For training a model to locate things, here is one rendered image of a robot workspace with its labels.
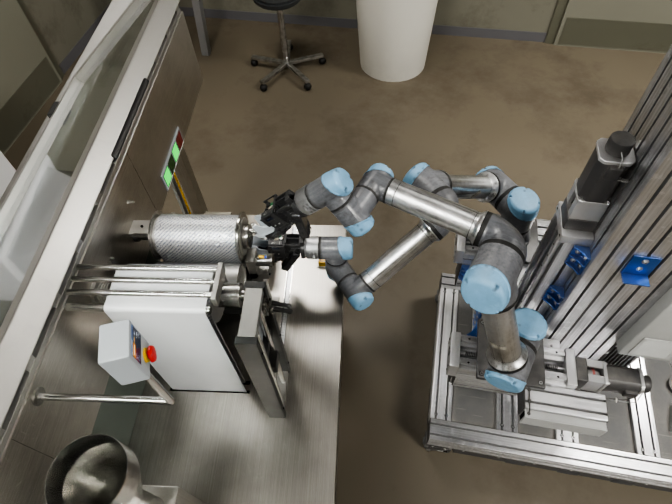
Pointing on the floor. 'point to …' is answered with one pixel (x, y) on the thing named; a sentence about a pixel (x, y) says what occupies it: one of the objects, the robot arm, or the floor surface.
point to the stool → (283, 45)
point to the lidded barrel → (394, 37)
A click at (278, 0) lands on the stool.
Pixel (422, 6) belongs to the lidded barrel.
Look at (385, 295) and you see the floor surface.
